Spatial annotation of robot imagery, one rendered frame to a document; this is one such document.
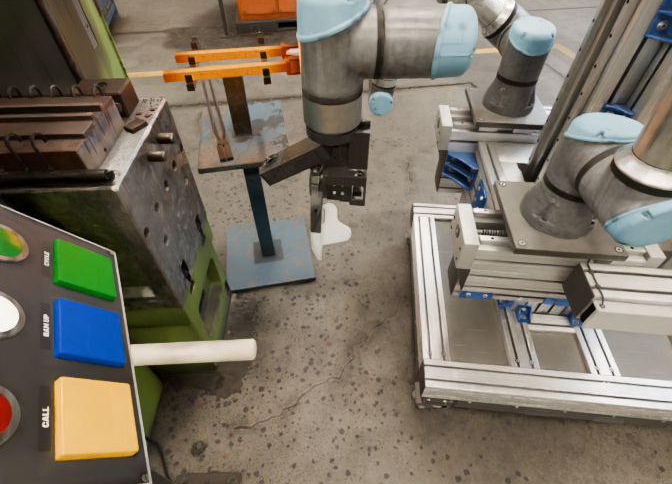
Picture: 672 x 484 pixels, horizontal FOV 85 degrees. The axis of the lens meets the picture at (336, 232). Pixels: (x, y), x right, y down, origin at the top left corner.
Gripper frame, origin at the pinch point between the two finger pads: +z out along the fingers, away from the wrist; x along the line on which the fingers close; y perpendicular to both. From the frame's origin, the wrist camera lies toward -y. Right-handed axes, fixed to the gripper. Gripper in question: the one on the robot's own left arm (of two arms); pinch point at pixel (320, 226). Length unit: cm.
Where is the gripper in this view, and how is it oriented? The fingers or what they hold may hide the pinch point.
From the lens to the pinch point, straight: 63.4
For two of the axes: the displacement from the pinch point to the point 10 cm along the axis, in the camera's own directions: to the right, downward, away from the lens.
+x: 1.0, -7.3, 6.8
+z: 0.0, 6.8, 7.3
